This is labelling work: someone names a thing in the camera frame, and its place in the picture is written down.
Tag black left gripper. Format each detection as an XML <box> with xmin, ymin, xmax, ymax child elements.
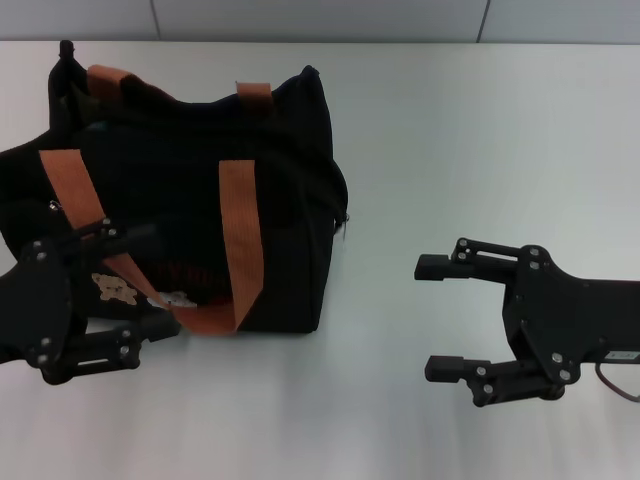
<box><xmin>0</xmin><ymin>217</ymin><xmax>182</xmax><ymax>386</ymax></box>

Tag black food bag orange handles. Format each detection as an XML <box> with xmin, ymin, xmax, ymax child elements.
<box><xmin>0</xmin><ymin>39</ymin><xmax>351</xmax><ymax>337</ymax></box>

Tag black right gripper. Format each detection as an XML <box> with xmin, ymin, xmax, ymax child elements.
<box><xmin>413</xmin><ymin>237</ymin><xmax>640</xmax><ymax>407</ymax></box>

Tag red thin cable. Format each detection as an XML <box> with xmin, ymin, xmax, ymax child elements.
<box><xmin>597</xmin><ymin>362</ymin><xmax>640</xmax><ymax>404</ymax></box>

